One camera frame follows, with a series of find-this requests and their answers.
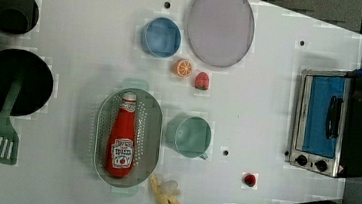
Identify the orange slice toy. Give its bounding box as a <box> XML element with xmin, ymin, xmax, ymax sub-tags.
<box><xmin>173</xmin><ymin>59</ymin><xmax>192</xmax><ymax>77</ymax></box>

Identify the green mug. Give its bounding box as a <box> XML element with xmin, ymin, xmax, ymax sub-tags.
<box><xmin>165</xmin><ymin>114</ymin><xmax>212</xmax><ymax>160</ymax></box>

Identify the large black container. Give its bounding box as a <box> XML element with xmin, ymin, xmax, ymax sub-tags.
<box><xmin>0</xmin><ymin>49</ymin><xmax>54</xmax><ymax>117</ymax></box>

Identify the black toaster oven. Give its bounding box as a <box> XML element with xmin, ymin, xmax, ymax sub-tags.
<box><xmin>289</xmin><ymin>70</ymin><xmax>362</xmax><ymax>178</ymax></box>

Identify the green oval strainer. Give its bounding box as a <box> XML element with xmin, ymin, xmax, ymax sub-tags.
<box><xmin>94</xmin><ymin>78</ymin><xmax>163</xmax><ymax>196</ymax></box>

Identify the red ketchup bottle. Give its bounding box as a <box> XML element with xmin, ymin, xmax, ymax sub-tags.
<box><xmin>105</xmin><ymin>92</ymin><xmax>137</xmax><ymax>179</ymax></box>

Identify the blue bowl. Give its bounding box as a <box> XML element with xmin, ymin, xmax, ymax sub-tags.
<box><xmin>141</xmin><ymin>17</ymin><xmax>181</xmax><ymax>58</ymax></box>

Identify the peeled banana toy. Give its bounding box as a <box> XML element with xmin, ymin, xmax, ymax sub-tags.
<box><xmin>149</xmin><ymin>174</ymin><xmax>180</xmax><ymax>204</ymax></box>

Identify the small red tomato toy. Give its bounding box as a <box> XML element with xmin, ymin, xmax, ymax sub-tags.
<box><xmin>244</xmin><ymin>174</ymin><xmax>257</xmax><ymax>187</ymax></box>

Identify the lilac round plate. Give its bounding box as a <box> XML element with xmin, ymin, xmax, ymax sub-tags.
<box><xmin>187</xmin><ymin>0</ymin><xmax>255</xmax><ymax>68</ymax></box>

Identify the strawberry toy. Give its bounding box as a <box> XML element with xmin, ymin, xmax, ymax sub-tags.
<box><xmin>195</xmin><ymin>72</ymin><xmax>210</xmax><ymax>90</ymax></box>

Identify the small black cup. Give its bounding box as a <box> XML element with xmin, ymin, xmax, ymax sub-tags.
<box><xmin>0</xmin><ymin>0</ymin><xmax>40</xmax><ymax>35</ymax></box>

